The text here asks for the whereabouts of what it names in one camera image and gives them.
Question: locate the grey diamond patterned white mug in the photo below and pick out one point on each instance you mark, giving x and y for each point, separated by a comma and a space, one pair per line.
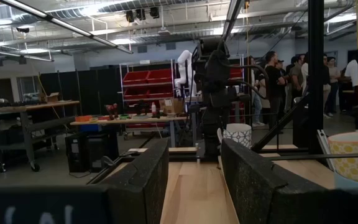
238, 135

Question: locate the yellow dotted white mug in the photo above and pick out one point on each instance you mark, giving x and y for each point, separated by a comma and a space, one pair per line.
353, 158

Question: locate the orange tray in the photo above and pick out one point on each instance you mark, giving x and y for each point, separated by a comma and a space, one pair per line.
83, 118

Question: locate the black partition panel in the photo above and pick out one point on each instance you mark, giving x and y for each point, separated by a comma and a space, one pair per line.
82, 90

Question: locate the wood-topped metal workbench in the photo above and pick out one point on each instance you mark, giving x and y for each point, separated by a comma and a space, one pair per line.
26, 108

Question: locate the brown cardboard box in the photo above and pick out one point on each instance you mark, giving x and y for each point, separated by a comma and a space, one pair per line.
171, 106

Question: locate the metal rack with red bins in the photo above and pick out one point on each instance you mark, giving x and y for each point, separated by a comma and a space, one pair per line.
236, 73
148, 85

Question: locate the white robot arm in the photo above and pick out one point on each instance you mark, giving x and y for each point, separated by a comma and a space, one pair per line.
185, 68

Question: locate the black table edge rail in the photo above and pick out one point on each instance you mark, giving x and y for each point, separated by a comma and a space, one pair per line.
117, 165

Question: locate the white plastic bottle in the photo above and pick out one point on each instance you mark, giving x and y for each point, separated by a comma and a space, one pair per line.
153, 108

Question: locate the red power tool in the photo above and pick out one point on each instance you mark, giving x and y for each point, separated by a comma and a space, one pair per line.
112, 110

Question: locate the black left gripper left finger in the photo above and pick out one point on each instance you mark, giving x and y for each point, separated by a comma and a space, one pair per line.
145, 180

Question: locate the black computer tower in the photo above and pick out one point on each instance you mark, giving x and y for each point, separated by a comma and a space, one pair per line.
76, 152
98, 152

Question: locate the wooden work table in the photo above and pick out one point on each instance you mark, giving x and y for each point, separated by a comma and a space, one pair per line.
129, 120

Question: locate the red storage bin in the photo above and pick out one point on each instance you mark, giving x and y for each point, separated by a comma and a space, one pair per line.
135, 93
135, 77
160, 92
160, 75

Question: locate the small open cardboard box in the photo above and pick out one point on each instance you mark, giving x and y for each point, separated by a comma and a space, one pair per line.
52, 98

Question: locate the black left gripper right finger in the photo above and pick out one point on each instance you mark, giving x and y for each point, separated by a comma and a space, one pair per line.
244, 180

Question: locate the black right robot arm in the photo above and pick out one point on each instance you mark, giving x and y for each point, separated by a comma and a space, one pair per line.
216, 81

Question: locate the blue storage bin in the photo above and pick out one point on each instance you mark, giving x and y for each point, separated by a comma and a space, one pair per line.
89, 127

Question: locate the black-framed wooden shelf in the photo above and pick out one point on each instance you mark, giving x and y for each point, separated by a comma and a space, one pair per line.
315, 77

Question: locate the black ceiling spotlight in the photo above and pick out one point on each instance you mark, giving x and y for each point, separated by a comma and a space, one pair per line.
154, 12
140, 14
130, 15

